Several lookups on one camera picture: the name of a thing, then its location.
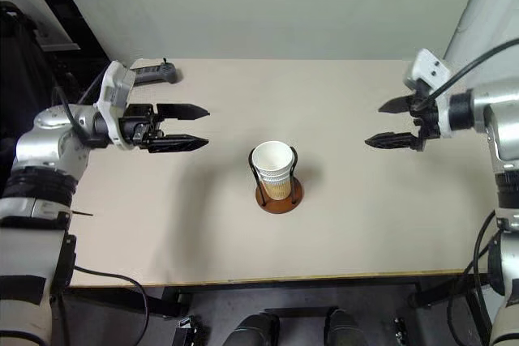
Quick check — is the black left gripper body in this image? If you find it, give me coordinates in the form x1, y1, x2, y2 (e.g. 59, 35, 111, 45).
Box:
119, 103, 165, 149

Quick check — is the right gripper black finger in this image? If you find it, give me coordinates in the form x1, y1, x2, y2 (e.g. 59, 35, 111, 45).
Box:
364, 131, 419, 151
378, 94, 415, 116

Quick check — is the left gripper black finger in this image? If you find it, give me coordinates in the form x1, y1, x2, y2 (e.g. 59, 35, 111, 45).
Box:
147, 134, 210, 155
157, 103, 211, 122

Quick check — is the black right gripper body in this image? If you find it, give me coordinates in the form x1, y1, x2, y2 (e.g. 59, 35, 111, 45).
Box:
409, 82, 442, 152

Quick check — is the orange white ribbed paper cup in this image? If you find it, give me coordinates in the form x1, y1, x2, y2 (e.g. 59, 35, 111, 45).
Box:
257, 173, 293, 202
251, 140, 296, 182

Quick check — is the grey handheld remote controller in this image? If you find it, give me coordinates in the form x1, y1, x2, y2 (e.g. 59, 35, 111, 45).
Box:
128, 57, 178, 87

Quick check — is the dark rounded shape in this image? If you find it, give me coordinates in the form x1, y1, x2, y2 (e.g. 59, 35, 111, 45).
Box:
224, 310, 281, 346
325, 307, 371, 346

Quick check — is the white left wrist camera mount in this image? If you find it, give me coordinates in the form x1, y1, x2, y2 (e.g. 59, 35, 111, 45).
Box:
93, 60, 137, 151

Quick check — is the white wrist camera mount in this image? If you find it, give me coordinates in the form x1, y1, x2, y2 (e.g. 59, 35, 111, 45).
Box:
93, 60, 137, 151
402, 48, 456, 139

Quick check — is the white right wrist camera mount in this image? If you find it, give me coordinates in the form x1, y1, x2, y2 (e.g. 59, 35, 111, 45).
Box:
402, 48, 456, 139

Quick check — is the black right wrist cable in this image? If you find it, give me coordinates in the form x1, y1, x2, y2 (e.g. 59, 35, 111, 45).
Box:
423, 37, 519, 102

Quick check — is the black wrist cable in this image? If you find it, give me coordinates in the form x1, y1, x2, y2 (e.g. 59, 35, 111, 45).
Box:
51, 72, 107, 145
423, 37, 519, 102

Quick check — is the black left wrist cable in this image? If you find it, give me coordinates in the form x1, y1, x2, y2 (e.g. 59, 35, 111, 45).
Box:
51, 72, 107, 145

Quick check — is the black right arm hanging cable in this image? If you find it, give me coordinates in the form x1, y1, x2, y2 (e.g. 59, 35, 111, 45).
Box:
448, 210, 499, 346

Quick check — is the black arm hanging cable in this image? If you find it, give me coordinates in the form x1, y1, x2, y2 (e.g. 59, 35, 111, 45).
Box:
72, 265, 151, 346
448, 210, 499, 346

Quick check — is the black left arm hanging cable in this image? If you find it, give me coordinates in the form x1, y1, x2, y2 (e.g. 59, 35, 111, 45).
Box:
72, 265, 151, 346

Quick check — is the black table frame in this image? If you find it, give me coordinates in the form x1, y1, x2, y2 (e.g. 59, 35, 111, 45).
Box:
161, 275, 491, 318

